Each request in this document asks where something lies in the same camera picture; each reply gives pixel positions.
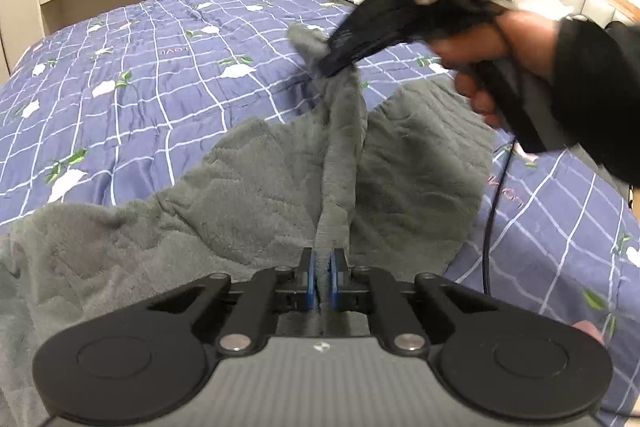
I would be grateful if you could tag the person's right hand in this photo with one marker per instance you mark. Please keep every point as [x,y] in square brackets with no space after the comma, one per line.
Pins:
[525,42]

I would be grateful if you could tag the person's left hand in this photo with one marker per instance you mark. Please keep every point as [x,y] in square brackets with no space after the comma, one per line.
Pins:
[590,333]

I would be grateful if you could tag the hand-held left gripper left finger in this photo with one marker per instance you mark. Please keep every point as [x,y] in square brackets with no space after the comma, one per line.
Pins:
[311,279]

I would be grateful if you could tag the grey fleece pants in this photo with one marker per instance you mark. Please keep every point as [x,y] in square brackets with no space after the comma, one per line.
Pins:
[250,207]

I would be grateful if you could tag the purple checkered floral blanket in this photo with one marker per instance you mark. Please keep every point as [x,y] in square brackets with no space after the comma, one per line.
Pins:
[150,57]

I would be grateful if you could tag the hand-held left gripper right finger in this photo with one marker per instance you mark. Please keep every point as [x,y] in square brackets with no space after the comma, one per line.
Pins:
[334,282]

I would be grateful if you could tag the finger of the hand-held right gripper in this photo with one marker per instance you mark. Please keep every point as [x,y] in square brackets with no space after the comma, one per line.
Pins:
[380,24]

